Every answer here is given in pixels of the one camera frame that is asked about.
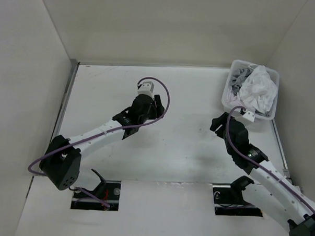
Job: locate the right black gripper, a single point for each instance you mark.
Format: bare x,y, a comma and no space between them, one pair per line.
216,122

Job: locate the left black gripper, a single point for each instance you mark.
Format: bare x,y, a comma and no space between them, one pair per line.
159,109

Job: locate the white tank top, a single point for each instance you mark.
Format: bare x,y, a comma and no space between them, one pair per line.
258,91

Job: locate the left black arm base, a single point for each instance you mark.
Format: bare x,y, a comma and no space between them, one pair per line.
106,190

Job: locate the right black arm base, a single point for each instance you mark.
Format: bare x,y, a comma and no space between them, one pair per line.
228,199

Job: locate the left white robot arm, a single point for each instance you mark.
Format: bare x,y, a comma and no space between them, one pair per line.
64,155

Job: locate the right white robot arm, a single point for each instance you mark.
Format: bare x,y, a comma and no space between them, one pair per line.
262,185

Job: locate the pale pink tank top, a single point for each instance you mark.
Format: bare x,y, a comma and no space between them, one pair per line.
233,100

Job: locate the grey tank top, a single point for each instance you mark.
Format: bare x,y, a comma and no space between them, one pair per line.
238,77

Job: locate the white plastic laundry basket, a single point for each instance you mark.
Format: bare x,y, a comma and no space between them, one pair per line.
236,64

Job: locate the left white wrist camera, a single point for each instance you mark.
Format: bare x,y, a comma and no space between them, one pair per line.
146,88

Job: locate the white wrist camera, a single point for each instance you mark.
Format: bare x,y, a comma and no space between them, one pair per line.
146,88
248,116

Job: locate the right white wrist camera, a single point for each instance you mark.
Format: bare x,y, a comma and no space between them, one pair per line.
248,116

